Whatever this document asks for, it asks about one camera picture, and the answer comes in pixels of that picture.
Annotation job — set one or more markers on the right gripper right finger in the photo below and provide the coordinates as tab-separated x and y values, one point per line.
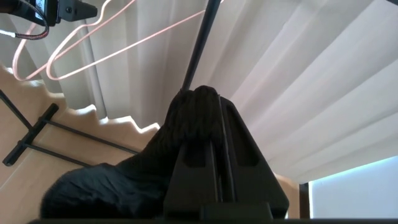
255	183

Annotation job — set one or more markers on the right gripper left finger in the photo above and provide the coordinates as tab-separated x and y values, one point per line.
192	186

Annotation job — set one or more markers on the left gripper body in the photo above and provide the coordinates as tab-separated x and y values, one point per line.
18	7

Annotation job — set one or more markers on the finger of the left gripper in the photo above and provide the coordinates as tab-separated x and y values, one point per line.
77	11

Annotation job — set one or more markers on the pink clothes hanger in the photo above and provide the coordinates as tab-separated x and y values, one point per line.
14	62
130	46

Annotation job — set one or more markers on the black shorts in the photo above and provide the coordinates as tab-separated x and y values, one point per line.
109	189

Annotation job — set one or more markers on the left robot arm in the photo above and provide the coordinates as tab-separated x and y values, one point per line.
31	37

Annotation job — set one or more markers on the black clothes rack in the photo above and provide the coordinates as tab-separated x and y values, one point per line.
199	43

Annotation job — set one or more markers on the beige curtain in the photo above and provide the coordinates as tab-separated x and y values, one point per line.
311	77

